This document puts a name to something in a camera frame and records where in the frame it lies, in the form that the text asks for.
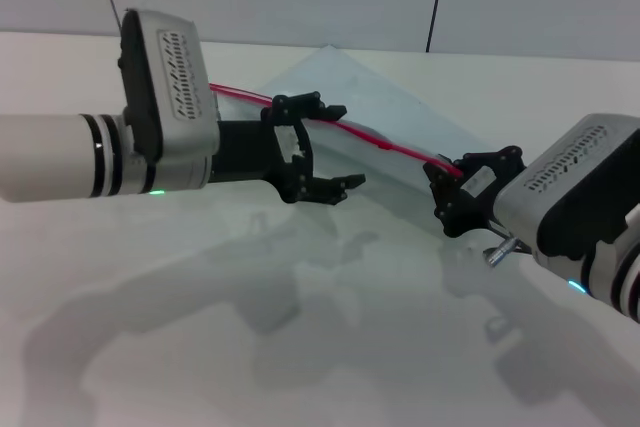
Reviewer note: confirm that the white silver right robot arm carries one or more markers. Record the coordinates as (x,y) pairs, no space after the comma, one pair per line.
(615,277)

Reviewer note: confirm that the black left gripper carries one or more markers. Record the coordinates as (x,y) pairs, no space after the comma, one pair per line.
(240,152)

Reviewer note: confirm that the clear document bag red zip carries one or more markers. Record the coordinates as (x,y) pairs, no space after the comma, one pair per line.
(380,112)

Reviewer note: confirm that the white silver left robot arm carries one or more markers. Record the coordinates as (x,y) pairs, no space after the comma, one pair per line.
(45,157)

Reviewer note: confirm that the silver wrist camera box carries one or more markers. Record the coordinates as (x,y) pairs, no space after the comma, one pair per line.
(565,182)
(175,97)

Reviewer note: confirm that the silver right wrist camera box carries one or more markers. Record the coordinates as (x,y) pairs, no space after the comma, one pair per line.
(565,182)

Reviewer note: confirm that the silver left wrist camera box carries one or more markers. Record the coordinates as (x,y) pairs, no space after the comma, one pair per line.
(175,97)

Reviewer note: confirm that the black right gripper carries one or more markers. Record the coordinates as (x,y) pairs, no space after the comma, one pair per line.
(465,207)

